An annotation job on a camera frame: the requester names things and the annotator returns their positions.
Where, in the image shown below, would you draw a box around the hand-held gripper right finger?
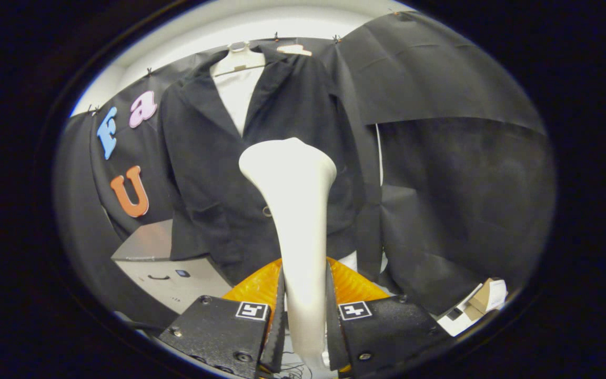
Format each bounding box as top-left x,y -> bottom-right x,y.
326,257 -> 453,375

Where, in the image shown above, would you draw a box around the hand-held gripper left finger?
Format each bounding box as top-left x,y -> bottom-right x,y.
158,258 -> 286,378

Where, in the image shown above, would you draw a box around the white garment steamer head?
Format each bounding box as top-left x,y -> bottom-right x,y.
238,137 -> 338,378

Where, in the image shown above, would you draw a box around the black blazer jacket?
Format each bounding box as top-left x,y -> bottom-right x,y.
157,45 -> 382,287

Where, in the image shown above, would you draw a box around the grey cabinet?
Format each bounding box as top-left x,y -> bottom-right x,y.
111,218 -> 233,316

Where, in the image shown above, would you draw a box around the white flat box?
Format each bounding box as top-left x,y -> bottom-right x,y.
436,284 -> 485,337

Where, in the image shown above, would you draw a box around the small cardboard box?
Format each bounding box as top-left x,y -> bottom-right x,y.
463,278 -> 508,321

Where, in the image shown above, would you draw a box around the black backdrop cloth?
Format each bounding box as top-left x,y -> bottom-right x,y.
53,11 -> 556,330

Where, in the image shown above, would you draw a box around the white mannequin torso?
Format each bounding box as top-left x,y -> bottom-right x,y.
209,42 -> 388,274

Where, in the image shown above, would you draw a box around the black floor cables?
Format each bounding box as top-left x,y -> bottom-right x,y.
274,363 -> 311,378

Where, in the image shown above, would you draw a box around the thin white cable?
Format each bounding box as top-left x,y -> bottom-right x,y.
375,124 -> 383,187

